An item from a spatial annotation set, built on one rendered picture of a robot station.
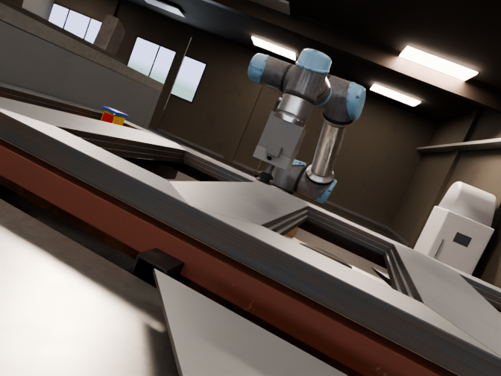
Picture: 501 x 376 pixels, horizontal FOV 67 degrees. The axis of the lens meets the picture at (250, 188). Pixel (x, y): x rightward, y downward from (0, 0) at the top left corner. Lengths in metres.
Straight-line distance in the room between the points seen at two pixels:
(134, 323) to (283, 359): 0.16
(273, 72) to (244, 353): 0.75
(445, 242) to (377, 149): 6.12
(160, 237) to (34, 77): 0.90
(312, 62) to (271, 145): 0.20
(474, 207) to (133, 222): 6.17
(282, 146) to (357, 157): 11.10
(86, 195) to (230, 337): 0.36
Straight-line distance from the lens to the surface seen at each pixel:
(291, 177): 1.60
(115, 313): 0.46
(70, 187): 0.68
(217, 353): 0.38
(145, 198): 0.60
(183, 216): 0.57
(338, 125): 1.39
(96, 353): 0.40
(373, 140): 12.03
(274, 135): 0.87
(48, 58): 1.41
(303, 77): 0.88
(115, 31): 7.64
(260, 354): 0.41
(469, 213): 6.52
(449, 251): 6.42
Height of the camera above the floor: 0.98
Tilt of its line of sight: 7 degrees down
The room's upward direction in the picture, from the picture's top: 23 degrees clockwise
